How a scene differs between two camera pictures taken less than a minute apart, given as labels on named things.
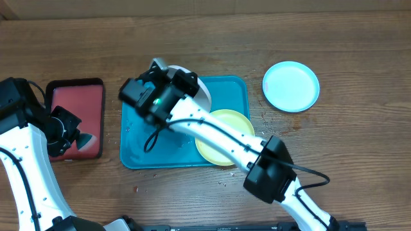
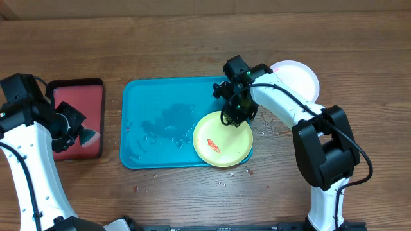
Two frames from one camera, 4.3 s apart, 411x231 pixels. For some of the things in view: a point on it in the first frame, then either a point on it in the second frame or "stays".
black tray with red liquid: [84, 98] stays
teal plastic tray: [145, 145] stays
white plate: [203, 97] to [298, 77]
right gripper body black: [187, 85] to [246, 111]
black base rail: [341, 226] stays
